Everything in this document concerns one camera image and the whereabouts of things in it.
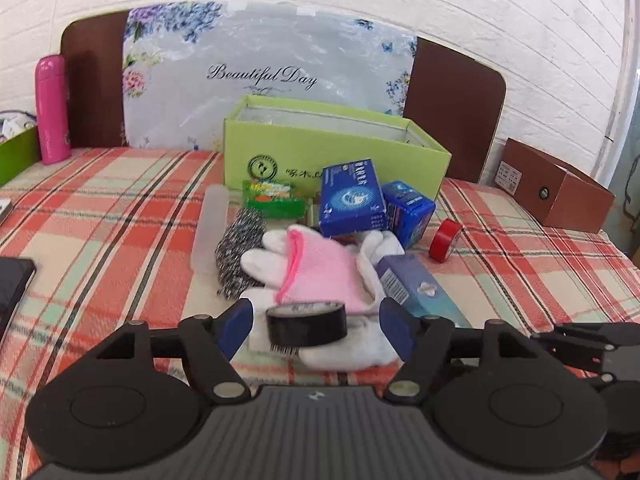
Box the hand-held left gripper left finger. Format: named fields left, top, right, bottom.
left=95, top=298, right=256, bottom=404

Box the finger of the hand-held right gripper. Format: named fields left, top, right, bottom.
left=552, top=322, right=640, bottom=349
left=531, top=331, right=618, bottom=380

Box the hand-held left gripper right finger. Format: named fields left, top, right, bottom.
left=378, top=297, right=539, bottom=404

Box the black tape roll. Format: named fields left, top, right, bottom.
left=265, top=300, right=349, bottom=349

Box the speckled steel wool scrubber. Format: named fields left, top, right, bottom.
left=215, top=208, right=267, bottom=301

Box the translucent white tube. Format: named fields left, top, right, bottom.
left=192, top=184, right=231, bottom=275

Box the small shiny blue box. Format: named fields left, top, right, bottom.
left=381, top=180, right=437, bottom=250

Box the green leaf print box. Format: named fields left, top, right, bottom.
left=242, top=179, right=307, bottom=220

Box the lime green cardboard box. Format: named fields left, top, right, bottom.
left=222, top=94, right=453, bottom=206

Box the light blue carton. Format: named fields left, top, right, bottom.
left=376, top=254, right=473, bottom=331

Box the white knit glove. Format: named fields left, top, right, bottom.
left=240, top=229, right=401, bottom=372
left=355, top=230, right=407, bottom=306

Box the pink knit glove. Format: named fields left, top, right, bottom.
left=276, top=225, right=374, bottom=317

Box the red tape roll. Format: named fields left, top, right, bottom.
left=429, top=219, right=464, bottom=263

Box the large blue box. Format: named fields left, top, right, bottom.
left=319, top=158, right=389, bottom=238

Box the brown cardboard box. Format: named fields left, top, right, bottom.
left=497, top=137, right=616, bottom=234

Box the plaid bed sheet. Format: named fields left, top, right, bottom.
left=0, top=146, right=640, bottom=480

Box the brown wooden headboard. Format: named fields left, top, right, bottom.
left=60, top=10, right=508, bottom=184

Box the floral plastic wrapped cushion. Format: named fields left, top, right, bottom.
left=121, top=1, right=418, bottom=151

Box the green storage bin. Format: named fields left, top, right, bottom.
left=0, top=110, right=41, bottom=187

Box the pink thermos bottle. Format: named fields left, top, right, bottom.
left=35, top=54, right=72, bottom=166

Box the white wall pipe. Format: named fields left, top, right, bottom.
left=602, top=0, right=635, bottom=181

